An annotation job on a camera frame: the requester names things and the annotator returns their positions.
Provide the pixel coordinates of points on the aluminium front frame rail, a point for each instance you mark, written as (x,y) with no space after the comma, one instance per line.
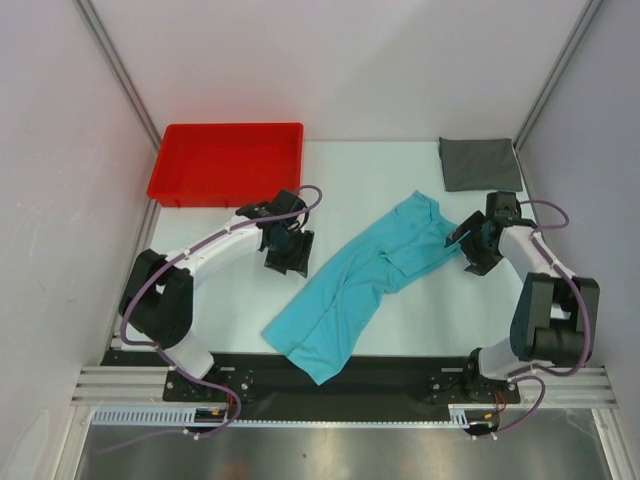
(590,388)

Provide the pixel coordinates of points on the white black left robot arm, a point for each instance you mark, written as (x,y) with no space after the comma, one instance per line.
(157,306)

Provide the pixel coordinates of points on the right aluminium corner post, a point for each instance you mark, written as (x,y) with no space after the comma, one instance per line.
(569,49)

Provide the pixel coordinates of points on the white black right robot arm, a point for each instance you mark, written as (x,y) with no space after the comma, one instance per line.
(554,321)

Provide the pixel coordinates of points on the light blue t-shirt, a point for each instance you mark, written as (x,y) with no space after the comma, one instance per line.
(318,329)

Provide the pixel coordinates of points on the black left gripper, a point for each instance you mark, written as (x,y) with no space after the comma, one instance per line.
(298,260)

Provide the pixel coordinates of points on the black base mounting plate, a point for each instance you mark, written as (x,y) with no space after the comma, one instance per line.
(369,389)

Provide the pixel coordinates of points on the left aluminium corner post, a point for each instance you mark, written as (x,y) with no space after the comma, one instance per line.
(107,48)

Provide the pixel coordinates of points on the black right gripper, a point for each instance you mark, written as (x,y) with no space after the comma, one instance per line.
(480,263)

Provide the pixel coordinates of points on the red plastic tray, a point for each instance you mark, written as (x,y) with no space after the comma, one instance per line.
(221,165)

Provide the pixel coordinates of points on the folded grey t-shirt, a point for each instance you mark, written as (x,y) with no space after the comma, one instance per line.
(479,165)

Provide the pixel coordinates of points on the aluminium corner post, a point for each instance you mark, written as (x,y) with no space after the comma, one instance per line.
(569,49)
(107,48)

